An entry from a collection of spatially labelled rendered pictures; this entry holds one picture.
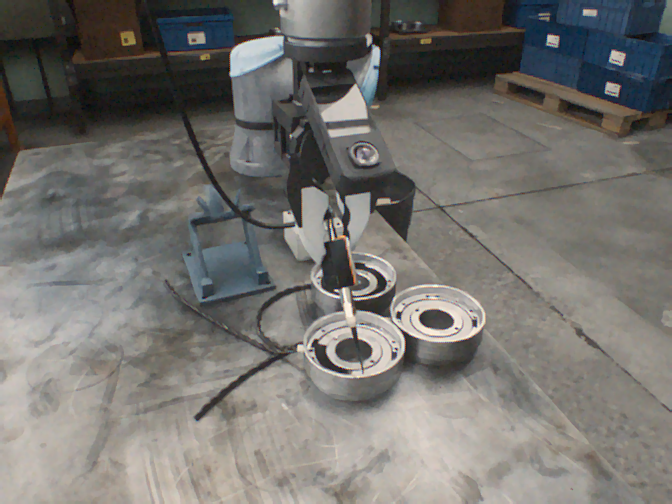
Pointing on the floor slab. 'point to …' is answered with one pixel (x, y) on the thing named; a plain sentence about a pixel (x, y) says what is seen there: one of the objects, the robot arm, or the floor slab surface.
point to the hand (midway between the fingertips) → (335, 253)
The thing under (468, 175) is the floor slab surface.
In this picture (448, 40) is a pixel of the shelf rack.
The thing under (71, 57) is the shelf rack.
